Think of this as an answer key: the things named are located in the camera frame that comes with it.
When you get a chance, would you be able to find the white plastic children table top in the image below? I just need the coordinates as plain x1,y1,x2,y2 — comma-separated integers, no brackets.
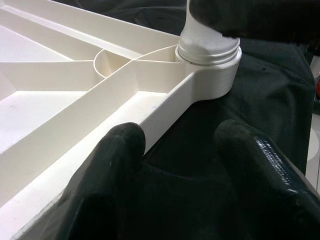
0,0,243,240

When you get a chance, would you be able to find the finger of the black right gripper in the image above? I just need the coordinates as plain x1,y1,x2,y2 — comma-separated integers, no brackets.
188,0,308,45

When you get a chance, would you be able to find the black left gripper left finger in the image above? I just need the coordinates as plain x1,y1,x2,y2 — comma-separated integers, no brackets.
24,121,146,240

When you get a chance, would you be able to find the white plastic table leg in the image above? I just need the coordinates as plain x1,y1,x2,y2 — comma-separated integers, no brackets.
174,0,242,65

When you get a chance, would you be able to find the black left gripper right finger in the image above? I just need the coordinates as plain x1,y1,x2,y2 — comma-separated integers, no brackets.
214,119,320,240

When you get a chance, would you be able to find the black table cloth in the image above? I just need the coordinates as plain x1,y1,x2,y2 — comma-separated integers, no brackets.
52,0,316,240

